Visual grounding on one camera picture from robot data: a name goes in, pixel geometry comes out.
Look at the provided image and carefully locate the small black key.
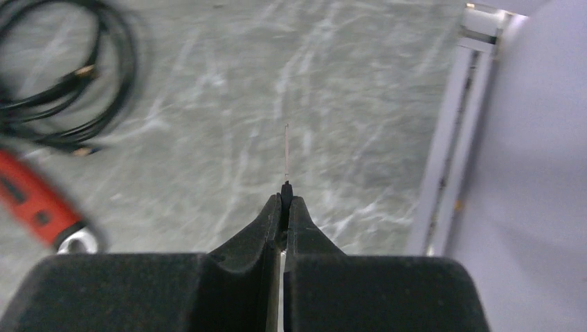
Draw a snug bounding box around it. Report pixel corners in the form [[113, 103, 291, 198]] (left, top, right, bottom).
[[280, 123, 294, 237]]

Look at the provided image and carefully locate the coiled black cable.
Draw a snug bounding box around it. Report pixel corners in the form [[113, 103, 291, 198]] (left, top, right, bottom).
[[0, 0, 138, 158]]

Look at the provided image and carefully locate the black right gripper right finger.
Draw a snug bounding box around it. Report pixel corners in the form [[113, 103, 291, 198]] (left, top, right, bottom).
[[284, 196, 489, 331]]

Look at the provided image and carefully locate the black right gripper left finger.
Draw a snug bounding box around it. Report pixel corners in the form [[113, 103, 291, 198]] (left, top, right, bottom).
[[1, 194, 282, 331]]

